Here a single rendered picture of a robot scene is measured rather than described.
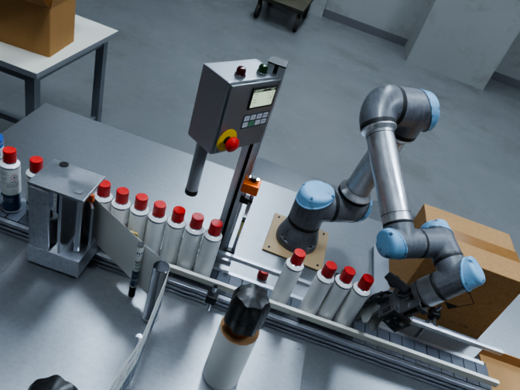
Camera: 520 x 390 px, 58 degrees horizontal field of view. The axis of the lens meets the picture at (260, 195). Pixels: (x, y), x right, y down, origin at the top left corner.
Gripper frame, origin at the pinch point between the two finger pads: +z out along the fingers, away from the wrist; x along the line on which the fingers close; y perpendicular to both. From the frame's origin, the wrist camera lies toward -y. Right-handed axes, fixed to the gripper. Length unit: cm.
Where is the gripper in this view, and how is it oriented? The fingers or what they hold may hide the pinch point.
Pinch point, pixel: (360, 316)
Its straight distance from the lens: 139.7
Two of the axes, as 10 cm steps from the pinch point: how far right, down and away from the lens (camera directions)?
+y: -1.9, 5.5, -8.2
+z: -7.1, 5.0, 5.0
